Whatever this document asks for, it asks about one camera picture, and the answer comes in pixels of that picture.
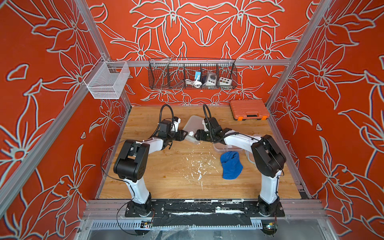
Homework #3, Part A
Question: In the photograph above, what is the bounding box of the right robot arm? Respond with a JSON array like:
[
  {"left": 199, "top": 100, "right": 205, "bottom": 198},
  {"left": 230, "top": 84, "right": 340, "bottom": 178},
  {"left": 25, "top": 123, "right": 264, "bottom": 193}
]
[{"left": 194, "top": 104, "right": 287, "bottom": 217}]

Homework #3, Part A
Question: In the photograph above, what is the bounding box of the orange tool case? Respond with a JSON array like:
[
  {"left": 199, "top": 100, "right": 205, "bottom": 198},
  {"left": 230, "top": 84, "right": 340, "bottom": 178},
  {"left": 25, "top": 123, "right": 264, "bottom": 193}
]
[{"left": 230, "top": 99, "right": 270, "bottom": 121}]

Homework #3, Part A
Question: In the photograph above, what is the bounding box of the blue white small box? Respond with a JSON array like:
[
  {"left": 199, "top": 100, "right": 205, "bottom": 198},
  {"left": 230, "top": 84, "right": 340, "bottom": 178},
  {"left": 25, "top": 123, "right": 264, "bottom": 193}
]
[{"left": 195, "top": 71, "right": 201, "bottom": 81}]

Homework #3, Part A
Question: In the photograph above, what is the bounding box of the clear lunch box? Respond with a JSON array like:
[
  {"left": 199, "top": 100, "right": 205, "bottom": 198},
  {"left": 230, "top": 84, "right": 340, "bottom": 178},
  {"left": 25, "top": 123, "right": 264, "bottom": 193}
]
[{"left": 213, "top": 143, "right": 243, "bottom": 154}]

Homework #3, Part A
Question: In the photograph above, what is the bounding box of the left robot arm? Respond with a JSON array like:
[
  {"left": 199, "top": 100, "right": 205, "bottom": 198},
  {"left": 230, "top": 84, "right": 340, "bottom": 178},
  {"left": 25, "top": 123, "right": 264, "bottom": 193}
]
[{"left": 112, "top": 104, "right": 188, "bottom": 217}]

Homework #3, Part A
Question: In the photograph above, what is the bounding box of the white coiled cable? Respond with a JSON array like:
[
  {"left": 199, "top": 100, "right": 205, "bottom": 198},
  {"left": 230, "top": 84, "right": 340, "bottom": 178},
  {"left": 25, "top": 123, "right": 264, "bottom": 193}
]
[{"left": 184, "top": 78, "right": 202, "bottom": 89}]

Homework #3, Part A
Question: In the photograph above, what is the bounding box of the white power adapter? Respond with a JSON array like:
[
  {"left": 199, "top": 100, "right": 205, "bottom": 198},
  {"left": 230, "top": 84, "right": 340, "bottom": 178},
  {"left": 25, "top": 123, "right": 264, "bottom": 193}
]
[{"left": 203, "top": 72, "right": 217, "bottom": 87}]

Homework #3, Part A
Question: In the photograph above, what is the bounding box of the clear lunch box lid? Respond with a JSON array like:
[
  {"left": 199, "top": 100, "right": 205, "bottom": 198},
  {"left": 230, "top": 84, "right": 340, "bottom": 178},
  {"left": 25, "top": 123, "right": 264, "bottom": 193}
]
[{"left": 245, "top": 151, "right": 256, "bottom": 166}]

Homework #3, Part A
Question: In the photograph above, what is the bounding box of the white button box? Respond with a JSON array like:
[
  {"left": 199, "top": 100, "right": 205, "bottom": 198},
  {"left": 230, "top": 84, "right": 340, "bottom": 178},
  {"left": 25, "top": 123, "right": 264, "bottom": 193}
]
[{"left": 219, "top": 77, "right": 232, "bottom": 88}]

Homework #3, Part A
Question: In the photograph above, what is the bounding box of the clear acrylic box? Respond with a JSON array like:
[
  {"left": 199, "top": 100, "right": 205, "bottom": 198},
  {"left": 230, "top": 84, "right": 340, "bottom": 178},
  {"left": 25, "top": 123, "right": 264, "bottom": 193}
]
[{"left": 83, "top": 58, "right": 131, "bottom": 100}]

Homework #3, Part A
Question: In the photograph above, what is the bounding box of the blue cloth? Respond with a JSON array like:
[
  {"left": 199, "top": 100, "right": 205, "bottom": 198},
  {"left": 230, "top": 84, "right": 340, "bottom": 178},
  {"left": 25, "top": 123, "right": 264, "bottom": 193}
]
[{"left": 220, "top": 151, "right": 243, "bottom": 180}]

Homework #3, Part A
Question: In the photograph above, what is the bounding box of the black wire basket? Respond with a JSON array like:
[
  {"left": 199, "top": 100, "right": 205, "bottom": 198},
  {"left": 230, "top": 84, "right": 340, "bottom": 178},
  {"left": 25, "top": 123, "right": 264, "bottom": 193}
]
[{"left": 148, "top": 57, "right": 238, "bottom": 90}]

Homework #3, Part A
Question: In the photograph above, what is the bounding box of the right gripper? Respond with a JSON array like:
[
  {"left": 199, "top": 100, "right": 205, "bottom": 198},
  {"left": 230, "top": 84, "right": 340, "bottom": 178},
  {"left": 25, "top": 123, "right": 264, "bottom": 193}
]
[{"left": 192, "top": 129, "right": 215, "bottom": 143}]

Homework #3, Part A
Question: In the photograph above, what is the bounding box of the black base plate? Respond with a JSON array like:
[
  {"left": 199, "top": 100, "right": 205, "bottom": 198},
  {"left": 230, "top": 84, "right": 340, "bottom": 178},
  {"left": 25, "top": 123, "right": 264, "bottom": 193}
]
[{"left": 124, "top": 198, "right": 286, "bottom": 227}]

